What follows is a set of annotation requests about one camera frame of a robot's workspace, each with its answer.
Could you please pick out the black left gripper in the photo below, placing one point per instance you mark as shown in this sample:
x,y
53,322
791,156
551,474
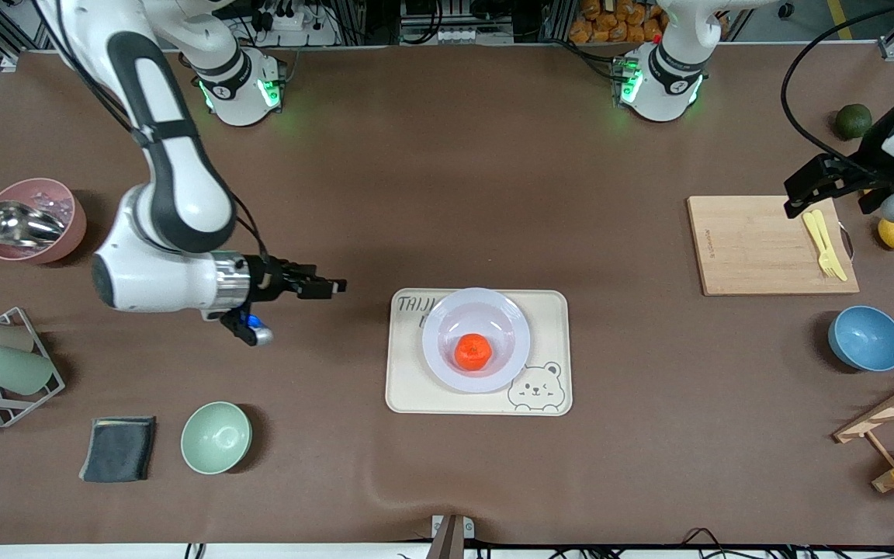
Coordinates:
x,y
871,147

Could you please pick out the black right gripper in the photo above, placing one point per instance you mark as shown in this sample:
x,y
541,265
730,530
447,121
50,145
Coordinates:
x,y
270,277

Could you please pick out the white round plate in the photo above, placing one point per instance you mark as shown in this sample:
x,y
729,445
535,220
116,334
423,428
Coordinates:
x,y
447,365

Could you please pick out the orange fruit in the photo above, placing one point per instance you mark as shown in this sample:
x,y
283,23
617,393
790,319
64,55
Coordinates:
x,y
472,352

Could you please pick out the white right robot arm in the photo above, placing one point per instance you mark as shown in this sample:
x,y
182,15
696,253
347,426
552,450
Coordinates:
x,y
175,186

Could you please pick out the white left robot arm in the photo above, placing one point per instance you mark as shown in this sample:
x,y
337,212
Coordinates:
x,y
672,70

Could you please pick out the yellow plastic fork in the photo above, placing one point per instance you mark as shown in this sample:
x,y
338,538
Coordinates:
x,y
819,244

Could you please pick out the yellow plastic knife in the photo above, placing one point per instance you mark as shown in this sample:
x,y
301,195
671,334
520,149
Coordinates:
x,y
835,260

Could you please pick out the dark green avocado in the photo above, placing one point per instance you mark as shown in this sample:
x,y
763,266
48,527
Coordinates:
x,y
854,122

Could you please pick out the wooden cutting board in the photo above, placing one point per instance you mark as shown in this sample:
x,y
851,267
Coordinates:
x,y
750,248

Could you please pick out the cream tray with bear print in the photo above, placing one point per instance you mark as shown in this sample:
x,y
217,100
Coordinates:
x,y
408,388

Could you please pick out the blue bowl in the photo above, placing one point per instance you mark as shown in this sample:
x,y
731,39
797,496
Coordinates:
x,y
866,338

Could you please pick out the mint green bowl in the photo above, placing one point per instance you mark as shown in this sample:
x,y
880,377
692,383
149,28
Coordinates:
x,y
216,437

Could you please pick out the wooden peg drying rack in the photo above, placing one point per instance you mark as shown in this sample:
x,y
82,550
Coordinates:
x,y
893,407

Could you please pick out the pink ribbed bowl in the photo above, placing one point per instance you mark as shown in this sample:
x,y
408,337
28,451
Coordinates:
x,y
71,233

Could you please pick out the white power strip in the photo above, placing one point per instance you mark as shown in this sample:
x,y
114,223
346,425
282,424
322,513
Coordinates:
x,y
292,19

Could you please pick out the folded grey cloth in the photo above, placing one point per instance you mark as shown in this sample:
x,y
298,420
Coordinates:
x,y
117,449

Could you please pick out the clear ice pieces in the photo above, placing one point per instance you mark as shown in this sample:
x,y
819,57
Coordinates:
x,y
59,206

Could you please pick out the pile of orange snacks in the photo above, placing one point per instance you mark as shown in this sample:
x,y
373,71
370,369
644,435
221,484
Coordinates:
x,y
610,23

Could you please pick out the shiny metal scoop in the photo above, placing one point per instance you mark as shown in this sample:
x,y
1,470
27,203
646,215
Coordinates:
x,y
20,223

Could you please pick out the green plastic cup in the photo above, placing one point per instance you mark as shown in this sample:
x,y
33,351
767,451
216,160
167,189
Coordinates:
x,y
12,370

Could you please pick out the metal table edge bracket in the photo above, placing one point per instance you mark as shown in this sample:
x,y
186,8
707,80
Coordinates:
x,y
439,526

